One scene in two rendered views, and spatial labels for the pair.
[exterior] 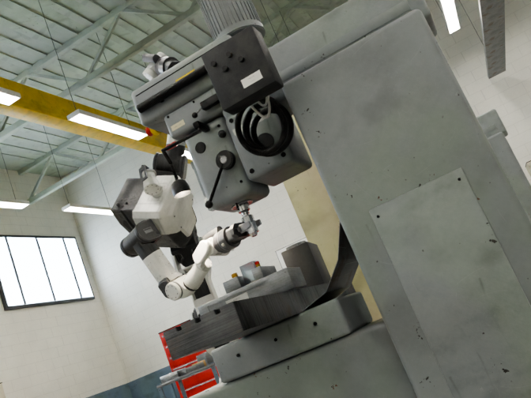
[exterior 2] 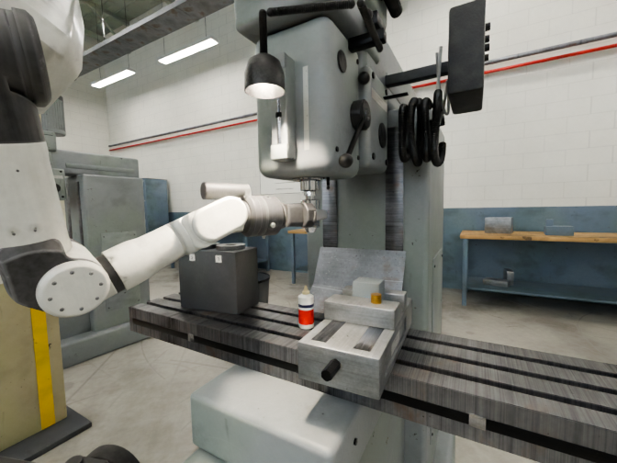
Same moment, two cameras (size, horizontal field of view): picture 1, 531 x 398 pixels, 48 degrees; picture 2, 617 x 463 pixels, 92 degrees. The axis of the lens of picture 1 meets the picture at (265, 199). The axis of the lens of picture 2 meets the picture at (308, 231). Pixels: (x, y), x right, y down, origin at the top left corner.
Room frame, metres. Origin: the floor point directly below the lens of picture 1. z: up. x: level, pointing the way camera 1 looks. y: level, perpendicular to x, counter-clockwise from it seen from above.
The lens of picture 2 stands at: (2.04, 0.82, 1.24)
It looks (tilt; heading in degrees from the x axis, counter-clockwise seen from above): 4 degrees down; 281
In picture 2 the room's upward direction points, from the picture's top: 1 degrees counter-clockwise
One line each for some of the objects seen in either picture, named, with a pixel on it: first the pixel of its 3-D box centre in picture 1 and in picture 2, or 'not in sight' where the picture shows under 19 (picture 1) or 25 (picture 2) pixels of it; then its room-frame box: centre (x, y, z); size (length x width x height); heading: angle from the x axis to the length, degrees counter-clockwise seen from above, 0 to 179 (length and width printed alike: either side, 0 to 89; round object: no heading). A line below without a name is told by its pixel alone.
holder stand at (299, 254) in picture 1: (306, 267); (218, 275); (2.50, -0.05, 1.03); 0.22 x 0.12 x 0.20; 168
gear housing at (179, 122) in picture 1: (216, 114); (315, 29); (2.16, 0.05, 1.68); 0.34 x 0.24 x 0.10; 71
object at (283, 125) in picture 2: (205, 185); (283, 109); (2.21, 0.19, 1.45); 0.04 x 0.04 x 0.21; 71
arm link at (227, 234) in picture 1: (235, 235); (279, 216); (2.23, 0.16, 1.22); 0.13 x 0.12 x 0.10; 140
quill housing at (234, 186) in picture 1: (227, 166); (309, 112); (2.17, 0.09, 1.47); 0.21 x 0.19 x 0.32; 161
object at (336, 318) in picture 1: (294, 336); (313, 380); (2.18, 0.09, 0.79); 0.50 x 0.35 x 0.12; 71
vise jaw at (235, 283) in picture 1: (240, 283); (361, 310); (2.05, 0.19, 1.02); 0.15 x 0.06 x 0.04; 163
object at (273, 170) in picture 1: (269, 143); (341, 129); (2.11, -0.09, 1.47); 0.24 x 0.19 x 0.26; 161
